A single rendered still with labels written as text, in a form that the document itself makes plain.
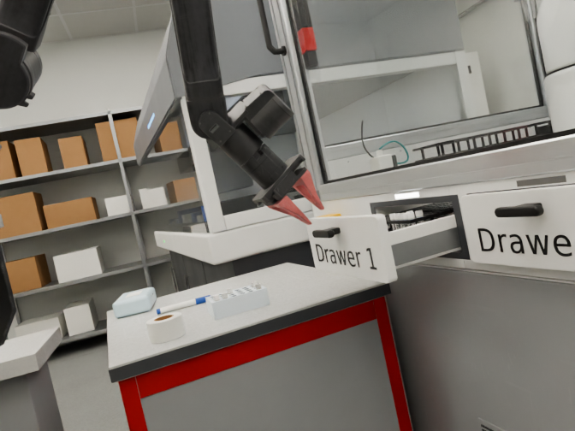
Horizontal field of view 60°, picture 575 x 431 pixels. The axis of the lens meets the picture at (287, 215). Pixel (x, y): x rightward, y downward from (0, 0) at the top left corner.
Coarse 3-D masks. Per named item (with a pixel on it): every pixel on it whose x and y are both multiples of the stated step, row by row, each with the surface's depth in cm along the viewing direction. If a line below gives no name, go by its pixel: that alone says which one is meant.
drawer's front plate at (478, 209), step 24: (504, 192) 71; (528, 192) 67; (552, 192) 63; (480, 216) 76; (552, 216) 64; (504, 240) 73; (552, 240) 65; (504, 264) 74; (528, 264) 70; (552, 264) 66
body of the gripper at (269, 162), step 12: (264, 144) 82; (252, 156) 79; (264, 156) 80; (276, 156) 82; (300, 156) 82; (252, 168) 80; (264, 168) 80; (276, 168) 81; (288, 168) 81; (264, 180) 81; (276, 180) 80; (264, 192) 81
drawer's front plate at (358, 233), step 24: (336, 216) 93; (360, 216) 82; (384, 216) 78; (312, 240) 103; (336, 240) 92; (360, 240) 84; (384, 240) 78; (336, 264) 95; (360, 264) 85; (384, 264) 78
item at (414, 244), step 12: (408, 228) 82; (420, 228) 82; (432, 228) 83; (444, 228) 84; (456, 228) 85; (396, 240) 81; (408, 240) 81; (420, 240) 82; (432, 240) 83; (444, 240) 84; (456, 240) 85; (396, 252) 80; (408, 252) 81; (420, 252) 82; (432, 252) 83; (444, 252) 84; (396, 264) 80; (408, 264) 81
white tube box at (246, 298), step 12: (240, 288) 113; (252, 288) 110; (264, 288) 107; (228, 300) 105; (240, 300) 106; (252, 300) 106; (264, 300) 107; (216, 312) 104; (228, 312) 105; (240, 312) 106
